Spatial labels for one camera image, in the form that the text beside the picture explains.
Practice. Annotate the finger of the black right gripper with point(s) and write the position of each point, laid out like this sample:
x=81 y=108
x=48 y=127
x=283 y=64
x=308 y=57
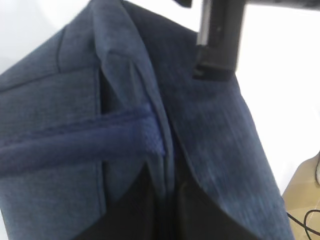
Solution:
x=218 y=39

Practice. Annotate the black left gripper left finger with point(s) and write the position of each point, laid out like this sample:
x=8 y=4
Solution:
x=132 y=217

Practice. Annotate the navy blue lunch bag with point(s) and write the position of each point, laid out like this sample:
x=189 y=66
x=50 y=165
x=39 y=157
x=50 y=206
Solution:
x=111 y=92

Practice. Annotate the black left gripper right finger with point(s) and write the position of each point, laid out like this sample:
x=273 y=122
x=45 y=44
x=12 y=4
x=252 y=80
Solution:
x=199 y=218

